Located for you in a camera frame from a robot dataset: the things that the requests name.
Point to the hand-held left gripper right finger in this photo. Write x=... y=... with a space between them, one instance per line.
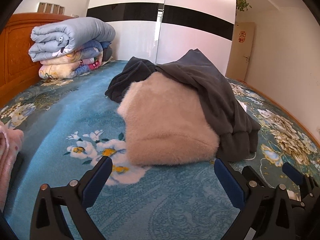
x=230 y=185

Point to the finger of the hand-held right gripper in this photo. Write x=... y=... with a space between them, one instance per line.
x=292 y=173
x=251 y=175

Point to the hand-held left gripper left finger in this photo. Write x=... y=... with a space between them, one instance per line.
x=96 y=180

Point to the grey fleece pants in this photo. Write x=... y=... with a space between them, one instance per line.
x=212 y=87

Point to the cream fluffy sweater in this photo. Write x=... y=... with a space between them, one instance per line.
x=162 y=120

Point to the pink fleece garment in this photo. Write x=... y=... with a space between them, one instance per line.
x=7 y=150

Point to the dark navy garment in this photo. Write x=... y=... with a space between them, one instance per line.
x=125 y=80

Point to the beige door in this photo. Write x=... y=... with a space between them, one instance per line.
x=240 y=62

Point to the floral folded quilt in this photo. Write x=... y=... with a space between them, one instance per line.
x=65 y=67

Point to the dark grey pillow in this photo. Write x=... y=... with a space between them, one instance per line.
x=108 y=53

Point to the red door decoration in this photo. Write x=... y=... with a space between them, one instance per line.
x=242 y=36

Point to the white wardrobe with black stripe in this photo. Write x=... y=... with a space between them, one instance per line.
x=140 y=37

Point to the orange wooden headboard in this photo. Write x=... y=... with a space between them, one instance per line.
x=15 y=55

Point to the light blue folded quilt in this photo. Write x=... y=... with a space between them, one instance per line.
x=75 y=30

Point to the green hanging plant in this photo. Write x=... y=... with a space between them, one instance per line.
x=243 y=2

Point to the white picture frame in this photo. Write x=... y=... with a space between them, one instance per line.
x=49 y=8
x=56 y=9
x=41 y=7
x=62 y=10

